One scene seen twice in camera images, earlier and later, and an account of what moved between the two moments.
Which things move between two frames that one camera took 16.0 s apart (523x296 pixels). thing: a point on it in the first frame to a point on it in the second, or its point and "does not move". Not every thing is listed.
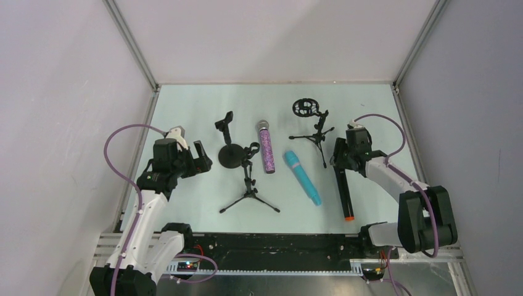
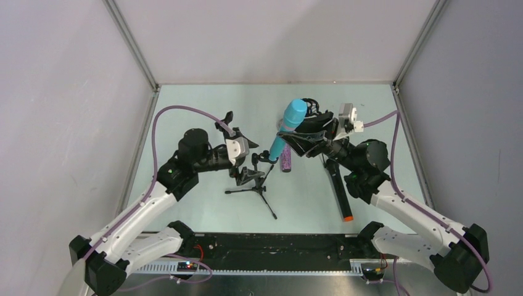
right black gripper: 343,159 to 322,133
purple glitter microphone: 263,126 to 286,158
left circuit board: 186,266 does not move
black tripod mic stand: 250,150 to 264,156
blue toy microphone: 301,176 to 295,110
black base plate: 285,252 does not move
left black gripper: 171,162 to 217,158
